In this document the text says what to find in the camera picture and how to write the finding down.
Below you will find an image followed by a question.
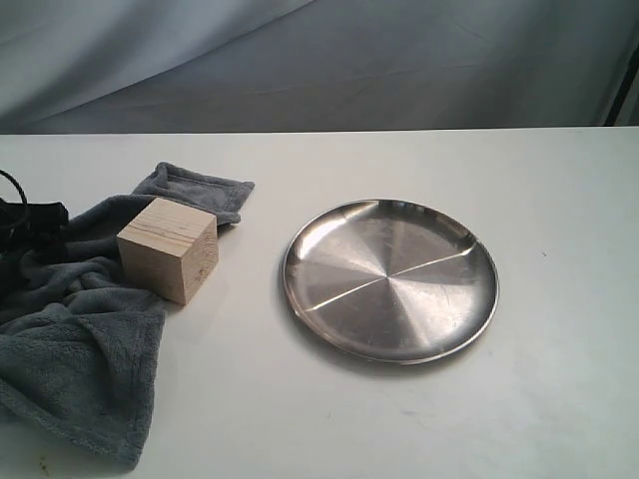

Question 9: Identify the round stainless steel plate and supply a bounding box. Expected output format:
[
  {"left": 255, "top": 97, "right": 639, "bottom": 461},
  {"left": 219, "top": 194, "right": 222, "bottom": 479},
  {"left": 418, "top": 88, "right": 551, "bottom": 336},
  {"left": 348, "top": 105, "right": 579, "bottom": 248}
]
[{"left": 281, "top": 199, "right": 499, "bottom": 365}]

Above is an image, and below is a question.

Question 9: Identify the grey fleece towel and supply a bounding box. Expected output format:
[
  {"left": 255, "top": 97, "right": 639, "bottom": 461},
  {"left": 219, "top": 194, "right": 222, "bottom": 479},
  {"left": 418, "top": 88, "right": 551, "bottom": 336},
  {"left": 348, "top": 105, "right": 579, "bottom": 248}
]
[{"left": 1, "top": 163, "right": 254, "bottom": 470}]

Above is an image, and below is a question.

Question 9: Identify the grey backdrop cloth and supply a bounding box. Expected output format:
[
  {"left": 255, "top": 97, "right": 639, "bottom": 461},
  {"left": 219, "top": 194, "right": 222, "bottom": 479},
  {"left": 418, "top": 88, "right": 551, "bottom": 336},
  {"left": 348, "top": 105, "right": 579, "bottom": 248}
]
[{"left": 1, "top": 1, "right": 638, "bottom": 134}]

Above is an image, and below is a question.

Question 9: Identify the light wooden cube block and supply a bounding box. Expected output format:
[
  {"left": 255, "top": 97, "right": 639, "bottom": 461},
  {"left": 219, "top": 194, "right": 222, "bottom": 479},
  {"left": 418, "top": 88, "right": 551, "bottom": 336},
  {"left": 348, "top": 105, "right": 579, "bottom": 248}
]
[{"left": 117, "top": 198, "right": 219, "bottom": 305}]

